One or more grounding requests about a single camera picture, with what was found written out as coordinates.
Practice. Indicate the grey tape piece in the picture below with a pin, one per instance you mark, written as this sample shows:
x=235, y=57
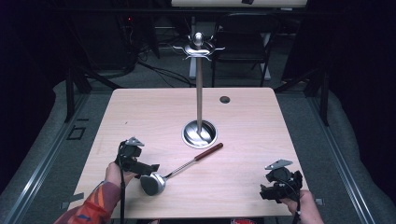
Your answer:
x=319, y=202
x=73, y=199

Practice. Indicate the black metal stand legs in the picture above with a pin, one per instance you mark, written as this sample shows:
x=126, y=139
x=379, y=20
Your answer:
x=77, y=84
x=317, y=90

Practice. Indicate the person's right hand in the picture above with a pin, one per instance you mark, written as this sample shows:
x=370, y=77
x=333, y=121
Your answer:
x=302, y=203

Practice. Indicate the aluminium floor rail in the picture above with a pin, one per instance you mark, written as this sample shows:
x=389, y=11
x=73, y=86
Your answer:
x=339, y=155
x=40, y=161

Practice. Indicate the red object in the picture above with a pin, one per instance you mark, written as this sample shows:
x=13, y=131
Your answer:
x=243, y=221

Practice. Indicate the person's left hand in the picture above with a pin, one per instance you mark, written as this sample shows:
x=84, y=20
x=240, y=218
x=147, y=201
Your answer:
x=114, y=175

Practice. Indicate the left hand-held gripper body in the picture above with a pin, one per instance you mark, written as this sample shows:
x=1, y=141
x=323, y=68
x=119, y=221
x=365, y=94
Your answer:
x=129, y=153

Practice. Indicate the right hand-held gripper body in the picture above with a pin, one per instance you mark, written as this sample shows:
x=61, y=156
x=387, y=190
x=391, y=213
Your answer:
x=285, y=179

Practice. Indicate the light background table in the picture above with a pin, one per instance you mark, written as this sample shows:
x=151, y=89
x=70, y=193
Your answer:
x=236, y=3

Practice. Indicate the black chair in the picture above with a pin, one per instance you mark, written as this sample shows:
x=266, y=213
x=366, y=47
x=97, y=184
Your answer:
x=243, y=40

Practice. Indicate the steel utensil hanging stand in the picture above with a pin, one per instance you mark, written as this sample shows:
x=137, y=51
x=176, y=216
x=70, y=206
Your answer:
x=199, y=93

